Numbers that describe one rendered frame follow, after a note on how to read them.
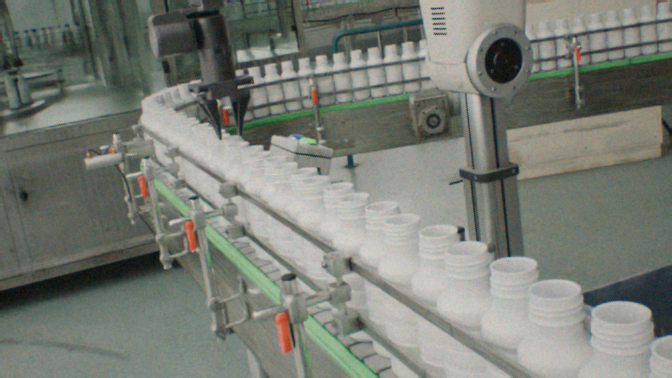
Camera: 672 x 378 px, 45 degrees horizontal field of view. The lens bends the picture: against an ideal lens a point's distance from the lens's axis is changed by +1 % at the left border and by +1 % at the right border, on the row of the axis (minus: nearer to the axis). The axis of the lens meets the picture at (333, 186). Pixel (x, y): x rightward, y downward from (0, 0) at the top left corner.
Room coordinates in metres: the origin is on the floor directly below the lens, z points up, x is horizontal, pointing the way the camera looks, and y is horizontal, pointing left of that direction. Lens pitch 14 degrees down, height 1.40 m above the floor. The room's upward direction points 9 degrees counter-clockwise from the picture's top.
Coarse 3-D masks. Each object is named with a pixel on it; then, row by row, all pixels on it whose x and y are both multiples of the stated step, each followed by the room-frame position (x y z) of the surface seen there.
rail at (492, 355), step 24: (168, 144) 1.74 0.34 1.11; (192, 192) 1.58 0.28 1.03; (240, 192) 1.21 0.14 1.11; (312, 240) 0.92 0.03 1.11; (288, 264) 1.03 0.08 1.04; (360, 264) 0.79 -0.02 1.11; (312, 288) 0.95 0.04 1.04; (384, 288) 0.73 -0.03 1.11; (432, 312) 0.64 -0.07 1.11; (384, 336) 0.76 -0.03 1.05; (456, 336) 0.61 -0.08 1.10; (408, 360) 0.70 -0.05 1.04; (504, 360) 0.54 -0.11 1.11
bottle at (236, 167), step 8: (232, 144) 1.33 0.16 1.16; (240, 144) 1.33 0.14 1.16; (248, 144) 1.31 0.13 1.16; (232, 152) 1.30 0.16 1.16; (240, 152) 1.30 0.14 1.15; (232, 160) 1.30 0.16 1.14; (240, 160) 1.30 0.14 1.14; (232, 168) 1.30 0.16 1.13; (240, 168) 1.29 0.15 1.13; (232, 176) 1.29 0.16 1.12; (232, 200) 1.29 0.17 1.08; (240, 200) 1.29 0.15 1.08; (240, 208) 1.29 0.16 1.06; (240, 216) 1.29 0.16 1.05; (240, 240) 1.29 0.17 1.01; (248, 240) 1.29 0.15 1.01
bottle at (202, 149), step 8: (208, 128) 1.55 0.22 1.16; (200, 136) 1.52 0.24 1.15; (200, 144) 1.52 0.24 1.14; (200, 152) 1.51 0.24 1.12; (200, 160) 1.51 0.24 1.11; (200, 176) 1.51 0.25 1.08; (200, 184) 1.52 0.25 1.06; (208, 184) 1.51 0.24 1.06; (200, 192) 1.53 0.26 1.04; (208, 192) 1.51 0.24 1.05; (208, 208) 1.51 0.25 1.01
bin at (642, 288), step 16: (640, 272) 1.05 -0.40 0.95; (656, 272) 1.05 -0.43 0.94; (592, 288) 1.01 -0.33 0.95; (608, 288) 1.02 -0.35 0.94; (624, 288) 1.03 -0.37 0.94; (640, 288) 1.04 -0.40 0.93; (656, 288) 1.05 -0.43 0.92; (592, 304) 1.01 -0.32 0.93; (656, 304) 1.05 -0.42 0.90; (656, 320) 1.05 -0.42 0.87; (656, 336) 1.05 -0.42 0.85
